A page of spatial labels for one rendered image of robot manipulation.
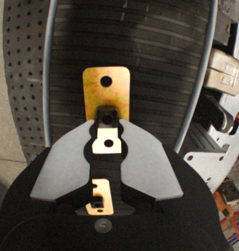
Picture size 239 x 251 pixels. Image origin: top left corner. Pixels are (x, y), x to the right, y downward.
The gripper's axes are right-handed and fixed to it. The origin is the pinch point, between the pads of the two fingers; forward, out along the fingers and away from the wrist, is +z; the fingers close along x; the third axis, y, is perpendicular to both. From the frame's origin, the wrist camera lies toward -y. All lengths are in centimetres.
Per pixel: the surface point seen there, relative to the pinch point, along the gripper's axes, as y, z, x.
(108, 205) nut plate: 13.9, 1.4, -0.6
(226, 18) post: -11.9, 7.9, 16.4
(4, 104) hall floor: 38, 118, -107
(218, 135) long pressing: 13.8, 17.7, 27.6
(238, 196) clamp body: 42, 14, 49
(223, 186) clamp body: 41, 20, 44
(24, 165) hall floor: 115, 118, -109
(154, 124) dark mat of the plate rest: 1.3, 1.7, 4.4
